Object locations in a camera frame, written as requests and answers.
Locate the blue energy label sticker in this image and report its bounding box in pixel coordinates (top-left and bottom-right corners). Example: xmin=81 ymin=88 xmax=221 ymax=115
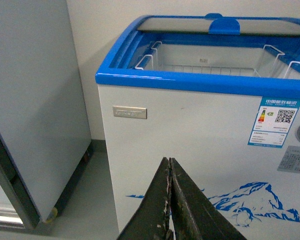
xmin=247 ymin=97 xmax=300 ymax=148

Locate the grey upright display fridge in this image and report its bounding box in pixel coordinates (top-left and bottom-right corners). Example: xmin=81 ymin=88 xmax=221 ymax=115
xmin=0 ymin=0 xmax=91 ymax=230

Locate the silver brand nameplate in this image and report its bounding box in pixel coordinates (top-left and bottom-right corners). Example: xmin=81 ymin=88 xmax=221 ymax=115
xmin=112 ymin=106 xmax=148 ymax=120

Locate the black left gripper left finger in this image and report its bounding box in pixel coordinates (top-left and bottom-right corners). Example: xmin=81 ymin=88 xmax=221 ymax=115
xmin=118 ymin=157 xmax=171 ymax=240

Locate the white wire freezer basket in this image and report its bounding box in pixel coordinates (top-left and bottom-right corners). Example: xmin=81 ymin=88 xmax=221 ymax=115
xmin=134 ymin=41 xmax=285 ymax=78

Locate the white blue chest freezer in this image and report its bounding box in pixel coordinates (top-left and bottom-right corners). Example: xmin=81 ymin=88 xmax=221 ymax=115
xmin=95 ymin=15 xmax=300 ymax=240

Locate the grey instruction sticker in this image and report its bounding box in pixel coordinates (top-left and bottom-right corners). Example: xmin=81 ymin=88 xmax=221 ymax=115
xmin=277 ymin=145 xmax=300 ymax=174

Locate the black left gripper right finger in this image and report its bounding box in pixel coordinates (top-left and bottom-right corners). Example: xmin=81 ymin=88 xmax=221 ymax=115
xmin=170 ymin=158 xmax=245 ymax=240

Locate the rear sliding glass lid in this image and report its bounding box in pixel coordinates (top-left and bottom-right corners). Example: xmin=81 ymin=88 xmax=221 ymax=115
xmin=144 ymin=12 xmax=300 ymax=23

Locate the front sliding glass lid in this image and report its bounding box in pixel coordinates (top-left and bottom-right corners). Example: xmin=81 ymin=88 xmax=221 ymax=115
xmin=137 ymin=17 xmax=300 ymax=37

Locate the sliding glass lid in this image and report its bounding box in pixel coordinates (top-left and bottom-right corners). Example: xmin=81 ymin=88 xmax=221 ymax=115
xmin=144 ymin=12 xmax=300 ymax=23
xmin=137 ymin=17 xmax=300 ymax=37

